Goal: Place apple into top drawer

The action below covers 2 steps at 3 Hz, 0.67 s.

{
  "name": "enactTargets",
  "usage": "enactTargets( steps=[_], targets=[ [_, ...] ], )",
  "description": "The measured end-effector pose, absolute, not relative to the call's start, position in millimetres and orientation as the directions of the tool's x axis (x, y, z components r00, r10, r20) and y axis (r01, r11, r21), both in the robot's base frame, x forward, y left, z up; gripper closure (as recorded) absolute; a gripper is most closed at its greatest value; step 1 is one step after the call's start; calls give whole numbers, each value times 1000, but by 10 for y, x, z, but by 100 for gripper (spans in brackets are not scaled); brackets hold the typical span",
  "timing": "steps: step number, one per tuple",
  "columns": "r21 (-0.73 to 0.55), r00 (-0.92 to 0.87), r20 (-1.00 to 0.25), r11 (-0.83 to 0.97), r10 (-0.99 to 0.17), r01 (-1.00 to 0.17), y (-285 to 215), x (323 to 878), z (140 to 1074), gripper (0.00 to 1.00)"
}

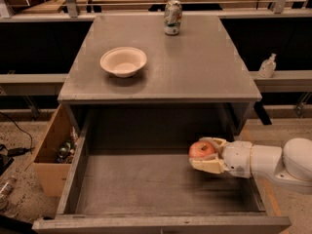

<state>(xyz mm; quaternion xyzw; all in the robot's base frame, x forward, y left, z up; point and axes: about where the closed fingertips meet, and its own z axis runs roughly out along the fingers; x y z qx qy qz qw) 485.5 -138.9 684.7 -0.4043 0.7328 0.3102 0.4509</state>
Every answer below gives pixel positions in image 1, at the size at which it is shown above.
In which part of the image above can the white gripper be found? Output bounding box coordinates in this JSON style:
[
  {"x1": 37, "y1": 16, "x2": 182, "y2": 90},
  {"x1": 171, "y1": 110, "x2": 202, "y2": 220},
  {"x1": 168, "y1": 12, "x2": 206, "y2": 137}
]
[{"x1": 189, "y1": 137, "x2": 253, "y2": 178}]

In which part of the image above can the red apple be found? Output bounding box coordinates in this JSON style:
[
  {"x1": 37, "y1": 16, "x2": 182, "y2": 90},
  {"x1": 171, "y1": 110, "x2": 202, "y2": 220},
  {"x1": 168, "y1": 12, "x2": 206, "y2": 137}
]
[{"x1": 188, "y1": 140, "x2": 215, "y2": 158}]

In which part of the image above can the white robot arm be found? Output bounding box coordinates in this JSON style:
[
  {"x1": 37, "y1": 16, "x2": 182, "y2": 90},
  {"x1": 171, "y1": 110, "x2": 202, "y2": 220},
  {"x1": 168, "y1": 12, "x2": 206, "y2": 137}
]
[{"x1": 188, "y1": 137, "x2": 312, "y2": 194}]

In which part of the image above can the open grey top drawer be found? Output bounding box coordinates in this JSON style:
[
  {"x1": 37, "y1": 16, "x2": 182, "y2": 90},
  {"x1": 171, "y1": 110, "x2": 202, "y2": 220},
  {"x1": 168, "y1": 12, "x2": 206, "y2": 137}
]
[{"x1": 33, "y1": 108, "x2": 291, "y2": 234}]

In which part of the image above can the grey cabinet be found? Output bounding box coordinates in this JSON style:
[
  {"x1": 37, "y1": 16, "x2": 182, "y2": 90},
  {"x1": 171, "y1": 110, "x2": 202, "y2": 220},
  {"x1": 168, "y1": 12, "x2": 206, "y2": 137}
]
[{"x1": 58, "y1": 13, "x2": 261, "y2": 133}]

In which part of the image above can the white hand sanitizer bottle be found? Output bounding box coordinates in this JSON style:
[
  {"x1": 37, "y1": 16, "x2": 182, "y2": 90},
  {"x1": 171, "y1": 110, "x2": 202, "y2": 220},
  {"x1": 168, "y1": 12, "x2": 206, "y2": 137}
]
[{"x1": 258, "y1": 54, "x2": 276, "y2": 78}]

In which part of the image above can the white paper bowl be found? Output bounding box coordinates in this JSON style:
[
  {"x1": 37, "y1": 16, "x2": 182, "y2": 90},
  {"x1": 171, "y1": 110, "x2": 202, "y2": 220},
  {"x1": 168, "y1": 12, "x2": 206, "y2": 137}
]
[{"x1": 99, "y1": 47, "x2": 147, "y2": 78}]

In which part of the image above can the green white soda can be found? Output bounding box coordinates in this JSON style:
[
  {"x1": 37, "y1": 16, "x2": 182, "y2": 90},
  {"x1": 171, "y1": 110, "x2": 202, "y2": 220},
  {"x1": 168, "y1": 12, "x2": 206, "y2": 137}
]
[{"x1": 164, "y1": 0, "x2": 182, "y2": 35}]

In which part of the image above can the cardboard box with items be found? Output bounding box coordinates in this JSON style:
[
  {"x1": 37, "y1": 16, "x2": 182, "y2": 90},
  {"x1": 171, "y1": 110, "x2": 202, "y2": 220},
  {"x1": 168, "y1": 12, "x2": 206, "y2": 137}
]
[{"x1": 33, "y1": 105, "x2": 77, "y2": 197}]

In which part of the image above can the plastic bottle on floor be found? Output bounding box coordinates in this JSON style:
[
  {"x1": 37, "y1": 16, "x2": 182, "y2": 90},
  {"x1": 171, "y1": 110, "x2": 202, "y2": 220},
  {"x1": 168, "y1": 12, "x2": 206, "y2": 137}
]
[{"x1": 0, "y1": 176, "x2": 17, "y2": 201}]

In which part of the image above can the black power adapter cable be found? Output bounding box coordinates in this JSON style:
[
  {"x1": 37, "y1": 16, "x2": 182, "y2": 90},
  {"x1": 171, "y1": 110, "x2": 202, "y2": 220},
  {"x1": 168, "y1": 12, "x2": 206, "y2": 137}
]
[{"x1": 0, "y1": 111, "x2": 35, "y2": 158}]

